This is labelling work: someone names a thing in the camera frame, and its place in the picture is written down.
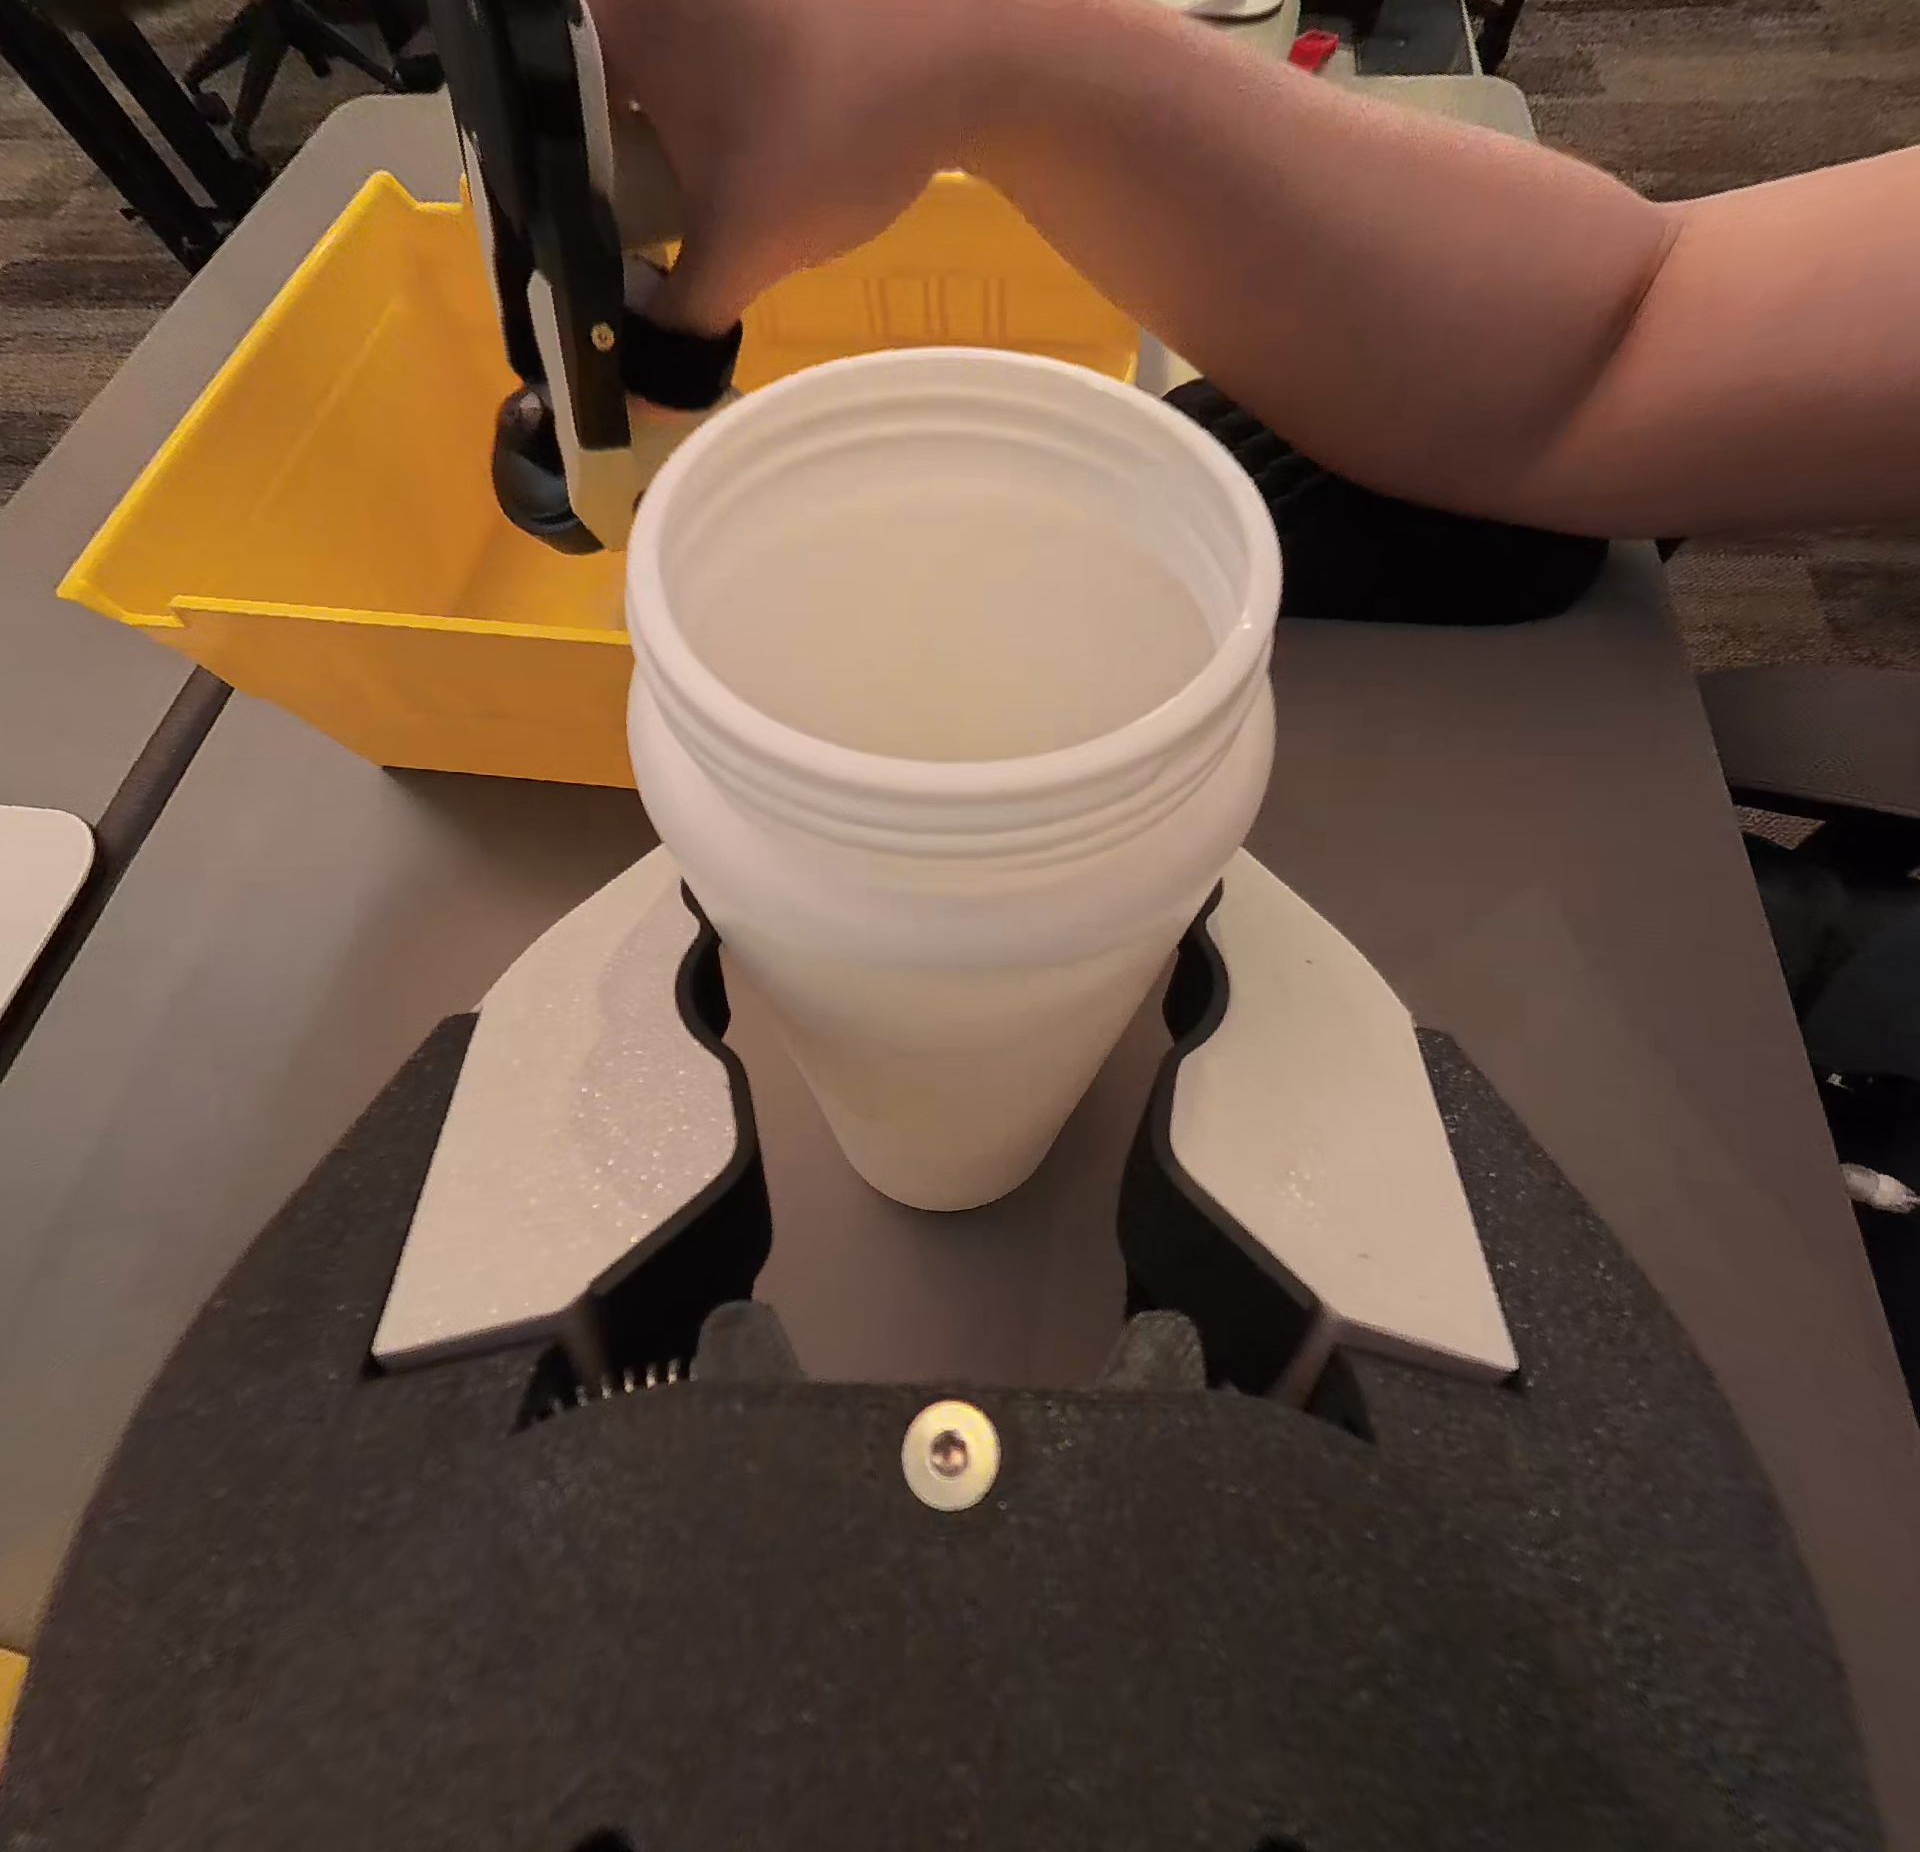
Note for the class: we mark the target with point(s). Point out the person's right forearm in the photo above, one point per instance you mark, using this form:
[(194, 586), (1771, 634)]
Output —
[(1439, 294)]

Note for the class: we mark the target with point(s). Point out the grey chair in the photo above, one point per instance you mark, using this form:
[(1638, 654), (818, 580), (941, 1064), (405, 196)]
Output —
[(1817, 738)]

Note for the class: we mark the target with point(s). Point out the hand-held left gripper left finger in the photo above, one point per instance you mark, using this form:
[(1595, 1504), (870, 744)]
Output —
[(571, 1135)]

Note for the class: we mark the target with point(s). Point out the black textured pad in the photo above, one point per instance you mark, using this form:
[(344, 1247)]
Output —
[(1411, 548)]

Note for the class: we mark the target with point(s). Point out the white plastic bottle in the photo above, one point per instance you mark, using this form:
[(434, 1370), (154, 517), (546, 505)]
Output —
[(962, 984)]

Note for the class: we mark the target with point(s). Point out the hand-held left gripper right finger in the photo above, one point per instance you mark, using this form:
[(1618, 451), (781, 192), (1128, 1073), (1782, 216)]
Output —
[(1336, 1148)]

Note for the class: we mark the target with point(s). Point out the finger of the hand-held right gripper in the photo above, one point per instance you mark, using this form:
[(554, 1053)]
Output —
[(607, 489)]

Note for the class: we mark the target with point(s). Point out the yellow plastic bin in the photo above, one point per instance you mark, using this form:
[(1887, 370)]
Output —
[(330, 533)]

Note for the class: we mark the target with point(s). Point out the person's right hand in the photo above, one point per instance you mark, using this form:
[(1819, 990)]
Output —
[(811, 82)]

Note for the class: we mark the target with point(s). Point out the black metal stand leg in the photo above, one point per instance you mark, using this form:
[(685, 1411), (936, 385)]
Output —
[(122, 129)]

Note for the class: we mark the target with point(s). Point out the black office chair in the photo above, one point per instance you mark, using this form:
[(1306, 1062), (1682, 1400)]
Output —
[(285, 7)]

